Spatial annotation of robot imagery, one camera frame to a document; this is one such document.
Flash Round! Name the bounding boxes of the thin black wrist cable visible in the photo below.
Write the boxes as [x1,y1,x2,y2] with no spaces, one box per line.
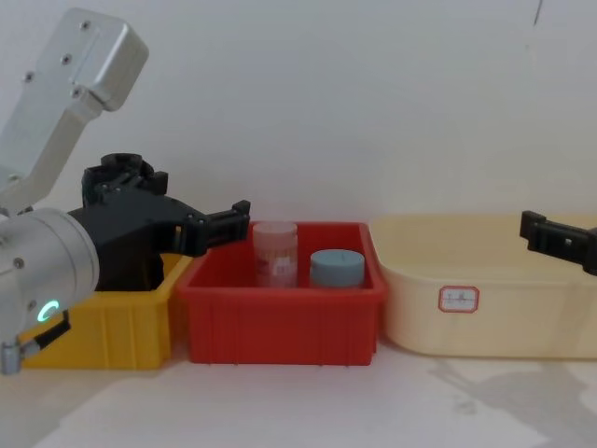
[0,311,72,377]

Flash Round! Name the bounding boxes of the white label with red border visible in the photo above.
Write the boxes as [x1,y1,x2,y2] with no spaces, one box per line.
[438,285,482,315]

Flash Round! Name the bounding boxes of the red plastic bin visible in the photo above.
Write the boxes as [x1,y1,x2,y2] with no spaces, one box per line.
[174,221,389,367]

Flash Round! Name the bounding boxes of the clear plastic jar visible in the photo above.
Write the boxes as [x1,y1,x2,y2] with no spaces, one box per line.
[252,221,299,289]

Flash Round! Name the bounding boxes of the jar with grey-blue lid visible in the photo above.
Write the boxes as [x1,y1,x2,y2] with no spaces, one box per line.
[309,249,366,291]

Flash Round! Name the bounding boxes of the cream plastic tub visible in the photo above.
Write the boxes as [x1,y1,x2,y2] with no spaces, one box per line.
[370,214,597,361]

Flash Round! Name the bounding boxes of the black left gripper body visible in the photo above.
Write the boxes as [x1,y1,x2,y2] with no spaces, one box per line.
[66,182,207,293]

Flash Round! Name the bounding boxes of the yellow plastic bin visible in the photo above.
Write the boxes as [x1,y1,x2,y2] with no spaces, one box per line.
[21,254,194,371]

